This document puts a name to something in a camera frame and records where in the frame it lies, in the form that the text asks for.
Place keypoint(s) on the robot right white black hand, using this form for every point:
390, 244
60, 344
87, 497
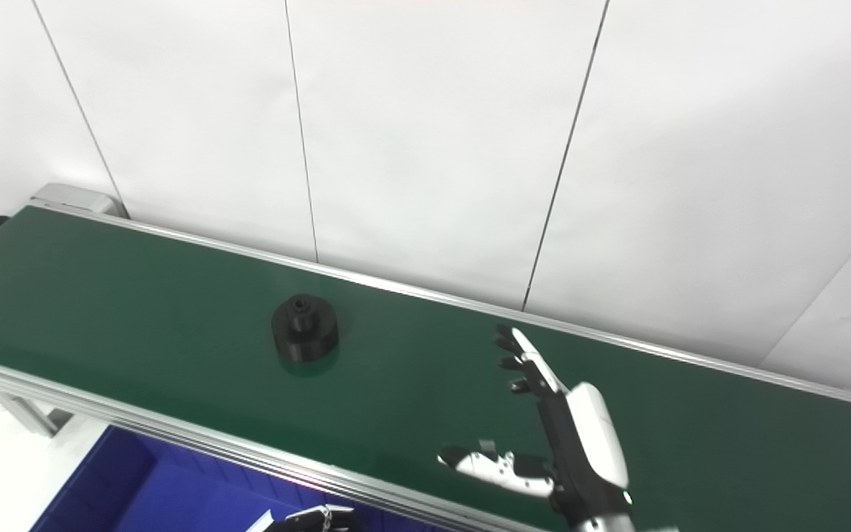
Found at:
588, 458

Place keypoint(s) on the green conveyor belt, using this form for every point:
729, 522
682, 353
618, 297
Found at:
174, 310

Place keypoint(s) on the aluminium conveyor support leg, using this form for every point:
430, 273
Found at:
26, 414

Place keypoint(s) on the robot left white black hand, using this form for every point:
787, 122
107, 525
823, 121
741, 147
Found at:
315, 521

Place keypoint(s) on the blue plastic bin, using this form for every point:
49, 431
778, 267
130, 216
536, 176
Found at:
174, 495

